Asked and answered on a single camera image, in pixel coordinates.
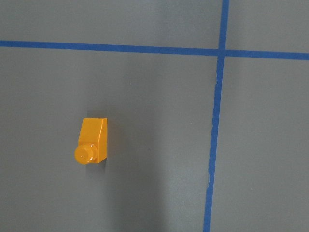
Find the orange trapezoid block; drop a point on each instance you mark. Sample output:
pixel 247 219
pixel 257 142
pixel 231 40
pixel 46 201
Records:
pixel 92 143

